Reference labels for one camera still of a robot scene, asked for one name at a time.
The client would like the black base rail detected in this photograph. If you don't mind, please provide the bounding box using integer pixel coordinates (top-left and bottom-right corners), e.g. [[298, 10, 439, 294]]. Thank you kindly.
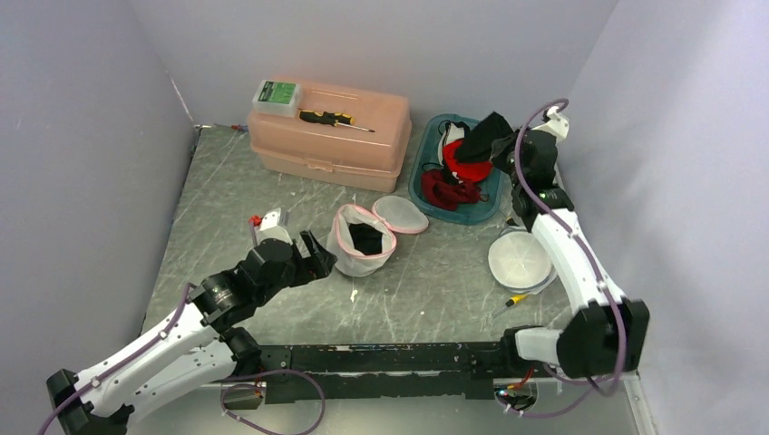
[[227, 340, 548, 404]]

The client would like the pink-trimmed mesh laundry bag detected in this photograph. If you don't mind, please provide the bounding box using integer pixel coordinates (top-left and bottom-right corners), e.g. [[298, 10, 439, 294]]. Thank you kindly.
[[326, 196, 429, 277]]

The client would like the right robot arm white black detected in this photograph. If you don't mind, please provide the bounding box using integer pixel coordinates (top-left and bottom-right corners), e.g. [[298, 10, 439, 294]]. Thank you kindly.
[[499, 128, 650, 396]]

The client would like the white mesh laundry bag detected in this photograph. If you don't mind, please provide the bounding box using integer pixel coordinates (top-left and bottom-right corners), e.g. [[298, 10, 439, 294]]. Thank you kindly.
[[487, 227, 557, 295]]

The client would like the clear green-label screw box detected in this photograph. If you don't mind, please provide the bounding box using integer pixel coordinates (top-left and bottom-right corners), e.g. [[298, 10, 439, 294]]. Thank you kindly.
[[252, 80, 303, 118]]

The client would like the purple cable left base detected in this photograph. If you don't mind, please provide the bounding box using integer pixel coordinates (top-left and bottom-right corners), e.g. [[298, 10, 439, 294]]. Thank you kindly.
[[219, 367, 326, 435]]

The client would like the black yellow screwdriver on toolbox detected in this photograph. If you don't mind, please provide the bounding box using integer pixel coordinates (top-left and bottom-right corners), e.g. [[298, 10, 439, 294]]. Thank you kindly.
[[298, 110, 375, 133]]

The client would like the purple cable base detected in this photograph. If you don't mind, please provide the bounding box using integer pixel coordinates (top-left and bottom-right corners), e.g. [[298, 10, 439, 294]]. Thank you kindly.
[[496, 366, 608, 420], [219, 367, 326, 435]]

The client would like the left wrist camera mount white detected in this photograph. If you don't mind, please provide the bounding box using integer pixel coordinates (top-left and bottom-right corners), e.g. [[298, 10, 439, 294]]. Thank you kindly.
[[248, 208, 292, 247]]

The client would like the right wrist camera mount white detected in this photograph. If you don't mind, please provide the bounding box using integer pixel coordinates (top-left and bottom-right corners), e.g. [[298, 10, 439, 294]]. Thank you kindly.
[[532, 105, 570, 143]]

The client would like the yellow black screwdriver on table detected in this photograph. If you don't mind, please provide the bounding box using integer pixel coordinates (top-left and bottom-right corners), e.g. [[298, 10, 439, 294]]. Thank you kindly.
[[492, 295, 528, 318]]

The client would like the white black-trimmed bra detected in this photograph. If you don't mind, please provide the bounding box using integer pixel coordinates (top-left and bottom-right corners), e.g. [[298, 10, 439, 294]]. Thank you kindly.
[[436, 121, 471, 165]]

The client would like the black bra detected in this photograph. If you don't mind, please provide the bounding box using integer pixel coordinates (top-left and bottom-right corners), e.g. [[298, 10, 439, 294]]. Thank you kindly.
[[348, 223, 383, 256], [454, 111, 519, 173]]

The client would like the dark red bra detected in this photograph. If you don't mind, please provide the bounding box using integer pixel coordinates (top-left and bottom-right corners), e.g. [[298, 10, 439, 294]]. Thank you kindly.
[[420, 169, 489, 211]]

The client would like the teal plastic bin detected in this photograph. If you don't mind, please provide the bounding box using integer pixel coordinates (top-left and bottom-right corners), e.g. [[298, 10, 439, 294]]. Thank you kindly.
[[407, 113, 504, 226]]

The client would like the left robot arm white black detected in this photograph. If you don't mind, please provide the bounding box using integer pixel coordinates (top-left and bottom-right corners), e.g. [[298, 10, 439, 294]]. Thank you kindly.
[[39, 231, 336, 434]]

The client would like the bright red bra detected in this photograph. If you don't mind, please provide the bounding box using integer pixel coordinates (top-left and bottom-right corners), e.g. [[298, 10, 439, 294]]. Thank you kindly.
[[442, 140, 494, 184]]

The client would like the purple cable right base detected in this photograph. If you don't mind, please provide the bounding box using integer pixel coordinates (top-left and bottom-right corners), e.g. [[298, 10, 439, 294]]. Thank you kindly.
[[496, 366, 608, 420]]

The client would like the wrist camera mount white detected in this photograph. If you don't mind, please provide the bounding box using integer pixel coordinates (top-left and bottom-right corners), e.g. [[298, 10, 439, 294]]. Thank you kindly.
[[532, 105, 570, 143], [248, 208, 292, 247]]

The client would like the pink plastic toolbox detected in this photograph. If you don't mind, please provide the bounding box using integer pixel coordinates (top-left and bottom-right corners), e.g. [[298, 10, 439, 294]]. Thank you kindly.
[[247, 76, 412, 193]]

